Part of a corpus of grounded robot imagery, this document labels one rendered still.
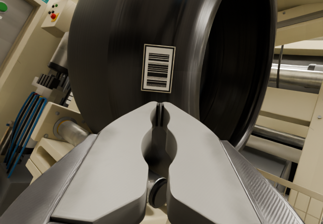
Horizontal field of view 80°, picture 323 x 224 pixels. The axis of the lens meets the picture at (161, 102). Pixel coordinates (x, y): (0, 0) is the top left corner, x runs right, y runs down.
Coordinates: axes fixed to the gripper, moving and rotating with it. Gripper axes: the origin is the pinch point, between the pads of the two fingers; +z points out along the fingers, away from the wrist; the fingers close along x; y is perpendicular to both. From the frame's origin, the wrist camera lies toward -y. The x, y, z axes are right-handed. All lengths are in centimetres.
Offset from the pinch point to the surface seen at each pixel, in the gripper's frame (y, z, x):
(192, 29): -2.3, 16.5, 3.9
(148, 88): 4.8, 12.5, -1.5
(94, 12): -2.8, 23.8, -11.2
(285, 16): -1, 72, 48
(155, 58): 1.1, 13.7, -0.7
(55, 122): 23.8, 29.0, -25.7
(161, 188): 18.7, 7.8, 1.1
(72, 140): 23.7, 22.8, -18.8
